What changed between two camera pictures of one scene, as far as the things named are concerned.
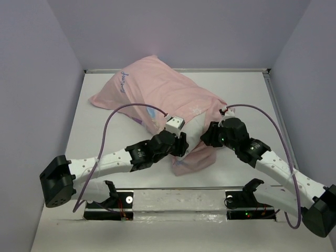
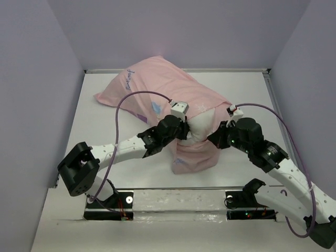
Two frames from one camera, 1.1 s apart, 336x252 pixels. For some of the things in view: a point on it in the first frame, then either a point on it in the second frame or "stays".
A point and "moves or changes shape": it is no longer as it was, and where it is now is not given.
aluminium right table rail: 268,75 stays
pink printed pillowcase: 147,90 moves or changes shape
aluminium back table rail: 195,71 stays
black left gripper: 180,145 to 184,128
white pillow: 192,128 moves or changes shape
